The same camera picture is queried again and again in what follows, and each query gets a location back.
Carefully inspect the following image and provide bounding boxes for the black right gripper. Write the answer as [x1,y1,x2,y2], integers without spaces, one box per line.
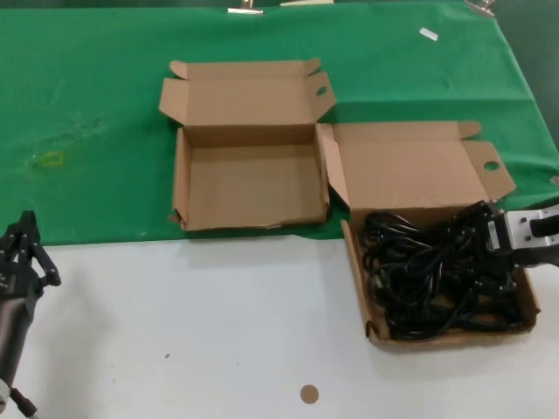
[453,199,525,274]

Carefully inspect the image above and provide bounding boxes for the open brown cardboard box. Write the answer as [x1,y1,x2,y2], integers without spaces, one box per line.
[316,120,541,354]
[158,58,336,231]

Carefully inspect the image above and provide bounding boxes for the black power cables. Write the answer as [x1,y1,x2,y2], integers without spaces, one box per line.
[358,201,525,340]

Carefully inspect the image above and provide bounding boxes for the metal binder clip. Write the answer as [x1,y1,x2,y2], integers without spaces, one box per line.
[226,0,266,16]
[465,0,497,17]

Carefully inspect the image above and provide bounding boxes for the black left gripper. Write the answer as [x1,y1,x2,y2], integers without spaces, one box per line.
[0,210,61,302]

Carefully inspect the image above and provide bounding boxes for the grey cable with black connector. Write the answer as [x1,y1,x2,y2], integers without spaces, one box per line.
[9,386,40,419]

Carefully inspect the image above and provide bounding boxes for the green tablecloth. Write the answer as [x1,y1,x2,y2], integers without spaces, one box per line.
[0,0,559,248]

